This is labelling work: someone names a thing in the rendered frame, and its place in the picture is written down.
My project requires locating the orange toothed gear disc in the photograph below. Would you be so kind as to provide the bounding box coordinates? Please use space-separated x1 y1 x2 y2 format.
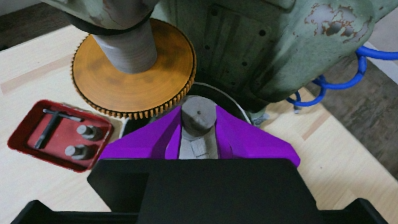
60 7 196 120

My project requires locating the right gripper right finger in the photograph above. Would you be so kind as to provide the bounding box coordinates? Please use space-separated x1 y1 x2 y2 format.
215 105 301 168

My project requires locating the blue coiled hose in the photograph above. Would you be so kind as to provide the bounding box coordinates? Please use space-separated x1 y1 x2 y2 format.
285 46 398 107

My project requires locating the red rectangular tray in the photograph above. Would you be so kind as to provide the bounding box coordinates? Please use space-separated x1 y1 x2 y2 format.
7 99 114 173

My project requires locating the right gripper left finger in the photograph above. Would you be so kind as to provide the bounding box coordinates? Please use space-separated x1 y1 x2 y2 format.
97 106 182 161

